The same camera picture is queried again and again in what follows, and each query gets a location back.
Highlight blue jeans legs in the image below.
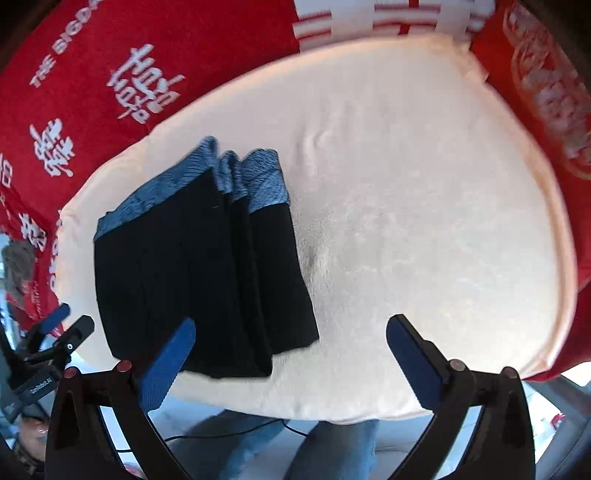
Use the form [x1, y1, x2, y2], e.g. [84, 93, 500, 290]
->
[225, 410, 382, 480]

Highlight large red cushion white characters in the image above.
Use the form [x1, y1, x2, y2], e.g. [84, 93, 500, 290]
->
[1, 1, 496, 321]

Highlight red round patterned cushion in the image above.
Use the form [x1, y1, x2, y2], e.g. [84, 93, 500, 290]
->
[471, 1, 590, 382]

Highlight black cable on floor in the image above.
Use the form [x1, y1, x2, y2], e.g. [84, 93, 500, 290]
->
[163, 417, 311, 445]

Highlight left hand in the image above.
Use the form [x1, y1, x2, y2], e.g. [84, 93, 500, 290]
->
[18, 417, 49, 462]

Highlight cream sofa seat cushion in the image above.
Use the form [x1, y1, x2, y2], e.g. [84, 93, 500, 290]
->
[56, 36, 577, 423]

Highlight black pants with blue waistband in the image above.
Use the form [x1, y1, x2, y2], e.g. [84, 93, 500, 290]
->
[93, 137, 320, 379]

